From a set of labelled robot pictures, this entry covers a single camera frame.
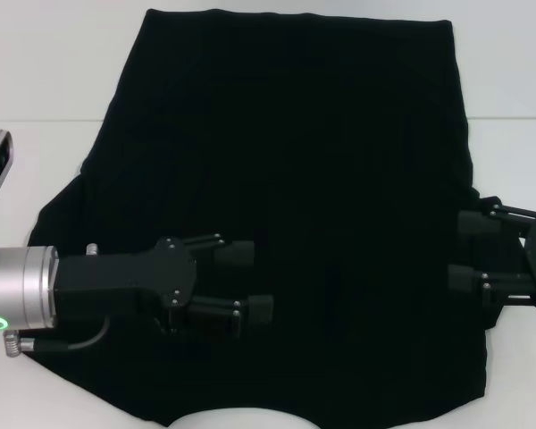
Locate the black t-shirt with FREE print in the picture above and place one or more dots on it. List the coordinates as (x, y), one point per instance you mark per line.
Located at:
(321, 147)

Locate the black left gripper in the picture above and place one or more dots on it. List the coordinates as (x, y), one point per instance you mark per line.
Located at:
(125, 281)

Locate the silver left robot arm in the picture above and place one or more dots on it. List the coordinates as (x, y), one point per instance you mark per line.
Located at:
(22, 286)

